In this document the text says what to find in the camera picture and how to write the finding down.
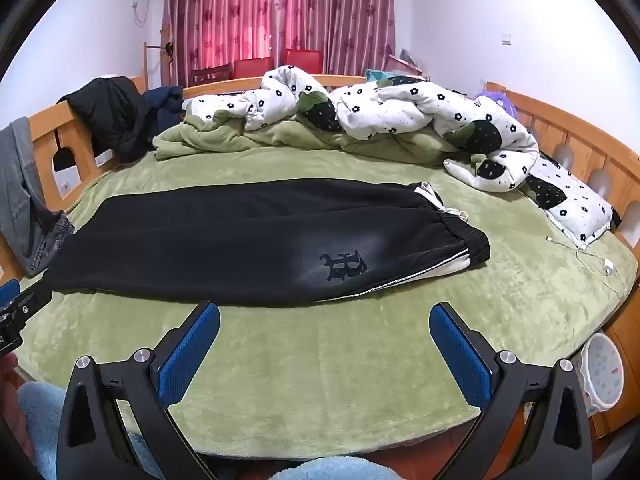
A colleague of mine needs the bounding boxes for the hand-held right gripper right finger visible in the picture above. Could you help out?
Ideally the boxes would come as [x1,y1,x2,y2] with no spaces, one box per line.
[429,301,593,480]

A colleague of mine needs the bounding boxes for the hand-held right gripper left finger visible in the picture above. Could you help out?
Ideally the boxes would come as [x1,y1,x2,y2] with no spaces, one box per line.
[57,300,221,480]

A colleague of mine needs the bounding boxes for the black pants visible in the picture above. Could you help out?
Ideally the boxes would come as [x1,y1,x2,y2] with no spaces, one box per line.
[45,178,491,308]

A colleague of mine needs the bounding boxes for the light blue fleece clothing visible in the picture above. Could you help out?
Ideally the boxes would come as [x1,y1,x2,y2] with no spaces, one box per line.
[17,382,396,480]

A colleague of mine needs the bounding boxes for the grey jeans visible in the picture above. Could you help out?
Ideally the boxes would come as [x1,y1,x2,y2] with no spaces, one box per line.
[0,116,76,277]

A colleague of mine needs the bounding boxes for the green bed blanket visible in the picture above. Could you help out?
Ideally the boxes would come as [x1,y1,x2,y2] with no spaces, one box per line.
[10,152,638,456]

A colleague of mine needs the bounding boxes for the white flower-print pillow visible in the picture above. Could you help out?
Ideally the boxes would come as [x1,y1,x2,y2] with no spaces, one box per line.
[522,157,616,248]

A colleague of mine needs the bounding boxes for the black jacket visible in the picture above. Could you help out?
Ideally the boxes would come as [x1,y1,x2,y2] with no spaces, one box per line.
[59,76,151,163]

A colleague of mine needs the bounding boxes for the crumpled green fleece blanket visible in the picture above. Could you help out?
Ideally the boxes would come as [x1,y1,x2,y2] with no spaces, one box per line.
[152,112,476,168]

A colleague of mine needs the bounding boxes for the dark blue garment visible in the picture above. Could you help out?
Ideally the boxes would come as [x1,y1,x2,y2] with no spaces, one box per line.
[145,86,185,141]

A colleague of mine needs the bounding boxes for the purple fluffy item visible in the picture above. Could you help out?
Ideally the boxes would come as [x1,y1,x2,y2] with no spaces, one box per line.
[475,91,516,116]

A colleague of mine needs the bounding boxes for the white flower-print duvet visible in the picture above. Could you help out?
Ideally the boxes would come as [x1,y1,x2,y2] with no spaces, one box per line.
[182,65,541,193]

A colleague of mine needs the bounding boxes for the wooden coat rack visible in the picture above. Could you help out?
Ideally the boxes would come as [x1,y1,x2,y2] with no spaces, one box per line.
[142,42,173,91]

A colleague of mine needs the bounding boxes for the dark wooden chair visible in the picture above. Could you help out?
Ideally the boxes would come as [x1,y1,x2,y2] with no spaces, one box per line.
[190,64,235,86]

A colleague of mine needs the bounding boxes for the red chair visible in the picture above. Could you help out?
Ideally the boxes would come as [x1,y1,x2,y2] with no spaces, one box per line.
[234,59,275,78]
[282,49,323,75]

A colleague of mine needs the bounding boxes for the cluttered cardboard box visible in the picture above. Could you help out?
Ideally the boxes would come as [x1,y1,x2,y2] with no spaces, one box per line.
[387,49,426,81]

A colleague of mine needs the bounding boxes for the red patterned curtain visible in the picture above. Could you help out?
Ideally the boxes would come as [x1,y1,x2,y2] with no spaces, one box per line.
[162,0,275,88]
[270,0,396,78]

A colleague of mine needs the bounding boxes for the white charger cable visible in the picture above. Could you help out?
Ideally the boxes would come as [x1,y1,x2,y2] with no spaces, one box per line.
[545,235,626,293]

